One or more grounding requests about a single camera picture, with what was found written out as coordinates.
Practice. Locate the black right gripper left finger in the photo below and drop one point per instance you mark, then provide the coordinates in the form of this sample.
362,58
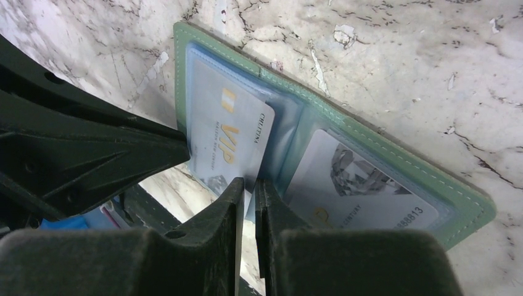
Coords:
85,262

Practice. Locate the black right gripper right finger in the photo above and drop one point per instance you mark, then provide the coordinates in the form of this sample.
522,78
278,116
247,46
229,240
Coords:
296,259

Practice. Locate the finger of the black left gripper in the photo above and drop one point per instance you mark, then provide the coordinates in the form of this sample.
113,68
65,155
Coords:
65,151

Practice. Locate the silver diamond card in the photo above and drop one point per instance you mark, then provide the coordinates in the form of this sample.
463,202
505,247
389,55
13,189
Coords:
334,187

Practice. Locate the green card holder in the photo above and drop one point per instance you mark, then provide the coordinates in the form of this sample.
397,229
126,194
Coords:
299,112

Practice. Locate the silver VIP card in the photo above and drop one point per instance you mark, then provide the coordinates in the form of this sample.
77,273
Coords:
228,126

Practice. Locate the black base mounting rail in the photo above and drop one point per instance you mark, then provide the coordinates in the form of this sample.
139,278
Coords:
151,212

